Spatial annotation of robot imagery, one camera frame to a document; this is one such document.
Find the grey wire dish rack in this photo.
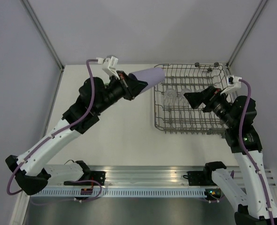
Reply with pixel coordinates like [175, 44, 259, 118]
[154, 62, 228, 138]

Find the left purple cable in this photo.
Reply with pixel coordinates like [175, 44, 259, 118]
[6, 59, 99, 195]

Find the white slotted cable duct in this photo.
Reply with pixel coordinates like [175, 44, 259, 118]
[33, 187, 206, 198]

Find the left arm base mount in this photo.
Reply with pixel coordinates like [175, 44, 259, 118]
[89, 171, 106, 186]

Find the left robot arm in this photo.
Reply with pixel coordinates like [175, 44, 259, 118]
[5, 70, 151, 195]

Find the right aluminium frame post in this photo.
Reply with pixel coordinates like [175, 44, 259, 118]
[225, 0, 269, 70]

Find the aluminium mounting rail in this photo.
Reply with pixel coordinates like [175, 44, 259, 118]
[44, 165, 277, 188]

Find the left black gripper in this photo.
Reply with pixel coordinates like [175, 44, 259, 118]
[96, 71, 149, 114]

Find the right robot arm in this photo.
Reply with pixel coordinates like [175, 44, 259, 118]
[184, 86, 277, 225]

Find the purple plastic cup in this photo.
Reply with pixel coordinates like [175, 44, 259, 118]
[128, 67, 165, 94]

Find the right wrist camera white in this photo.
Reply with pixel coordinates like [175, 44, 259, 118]
[222, 75, 242, 94]

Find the aluminium frame post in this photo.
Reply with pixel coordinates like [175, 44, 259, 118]
[20, 0, 64, 72]
[225, 0, 269, 70]

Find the left aluminium frame post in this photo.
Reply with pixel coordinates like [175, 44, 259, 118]
[20, 0, 64, 72]

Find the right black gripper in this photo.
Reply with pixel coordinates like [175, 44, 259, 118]
[184, 85, 237, 128]

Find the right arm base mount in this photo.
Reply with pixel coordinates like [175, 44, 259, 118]
[186, 171, 217, 187]

